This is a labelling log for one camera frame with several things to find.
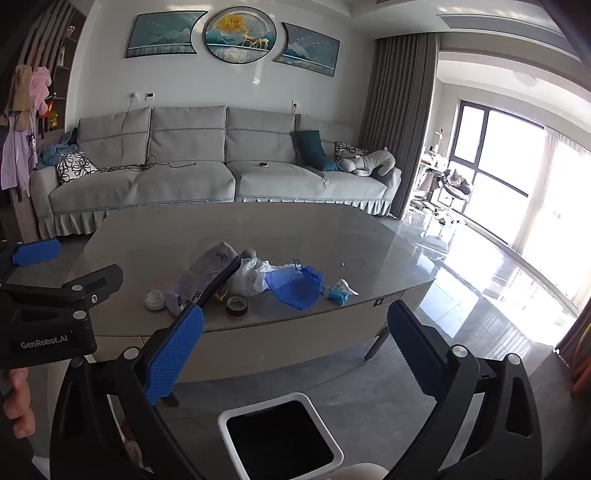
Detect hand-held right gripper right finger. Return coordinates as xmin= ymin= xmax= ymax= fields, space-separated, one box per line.
xmin=387 ymin=300 xmax=543 ymax=480

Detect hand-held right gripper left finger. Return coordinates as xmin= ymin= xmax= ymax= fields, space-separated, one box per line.
xmin=50 ymin=305 xmax=206 ymax=480

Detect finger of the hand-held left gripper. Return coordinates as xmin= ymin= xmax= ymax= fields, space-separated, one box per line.
xmin=60 ymin=264 xmax=124 ymax=306
xmin=0 ymin=237 xmax=62 ymax=284

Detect clear plastic bag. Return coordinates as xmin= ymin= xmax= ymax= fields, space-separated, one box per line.
xmin=228 ymin=256 xmax=287 ymax=297

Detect white square trash bin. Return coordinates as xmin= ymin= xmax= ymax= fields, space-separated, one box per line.
xmin=217 ymin=392 xmax=345 ymax=480

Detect person's left hand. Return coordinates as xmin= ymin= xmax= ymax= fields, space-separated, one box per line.
xmin=0 ymin=369 xmax=37 ymax=440

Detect white textured cloth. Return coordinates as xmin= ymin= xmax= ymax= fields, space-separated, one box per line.
xmin=165 ymin=241 xmax=241 ymax=317

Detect black long wrapper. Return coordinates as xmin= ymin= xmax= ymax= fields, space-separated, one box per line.
xmin=185 ymin=256 xmax=243 ymax=308

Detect blue crumpled packet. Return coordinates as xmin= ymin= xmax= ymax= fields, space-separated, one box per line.
xmin=327 ymin=279 xmax=360 ymax=307

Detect black white floral pillow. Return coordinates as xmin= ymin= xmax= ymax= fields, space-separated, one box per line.
xmin=335 ymin=141 xmax=370 ymax=163
xmin=56 ymin=151 xmax=100 ymax=185

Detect blue crumpled clothes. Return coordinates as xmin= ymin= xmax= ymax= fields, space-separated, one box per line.
xmin=37 ymin=129 xmax=79 ymax=169

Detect purple hanging garment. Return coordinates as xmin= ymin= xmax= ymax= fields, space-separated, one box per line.
xmin=0 ymin=124 xmax=38 ymax=191

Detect grey fabric sofa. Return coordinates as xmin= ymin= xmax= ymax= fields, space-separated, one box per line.
xmin=30 ymin=105 xmax=402 ymax=238

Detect blue mesh bag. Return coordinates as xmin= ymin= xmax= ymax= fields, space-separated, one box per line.
xmin=264 ymin=261 xmax=326 ymax=310

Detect orange brown fabric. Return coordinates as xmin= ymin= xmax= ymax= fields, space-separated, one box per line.
xmin=554 ymin=314 xmax=591 ymax=398

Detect grey baby bouncer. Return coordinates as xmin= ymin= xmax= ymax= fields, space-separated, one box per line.
xmin=436 ymin=168 xmax=472 ymax=213

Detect grey plush toy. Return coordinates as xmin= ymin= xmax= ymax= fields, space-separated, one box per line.
xmin=339 ymin=147 xmax=397 ymax=178

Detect white sheer curtain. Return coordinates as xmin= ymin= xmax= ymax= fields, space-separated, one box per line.
xmin=512 ymin=124 xmax=591 ymax=315

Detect black framed window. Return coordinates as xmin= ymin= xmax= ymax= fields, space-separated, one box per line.
xmin=450 ymin=104 xmax=546 ymax=245

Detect teal pillow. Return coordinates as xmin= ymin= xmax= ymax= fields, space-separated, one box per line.
xmin=292 ymin=130 xmax=343 ymax=172

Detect grey pleated curtain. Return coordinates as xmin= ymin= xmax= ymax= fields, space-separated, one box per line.
xmin=358 ymin=34 xmax=439 ymax=220

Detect black power cable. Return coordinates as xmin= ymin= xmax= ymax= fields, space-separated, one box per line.
xmin=99 ymin=97 xmax=199 ymax=172

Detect wooden wall shelf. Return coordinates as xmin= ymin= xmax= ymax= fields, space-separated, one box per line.
xmin=0 ymin=0 xmax=88 ymax=241

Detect teal curved wall painting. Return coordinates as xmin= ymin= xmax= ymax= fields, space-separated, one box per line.
xmin=272 ymin=22 xmax=341 ymax=77
xmin=124 ymin=10 xmax=208 ymax=60

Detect round deer wall painting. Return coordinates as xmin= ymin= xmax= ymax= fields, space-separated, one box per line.
xmin=203 ymin=7 xmax=278 ymax=62

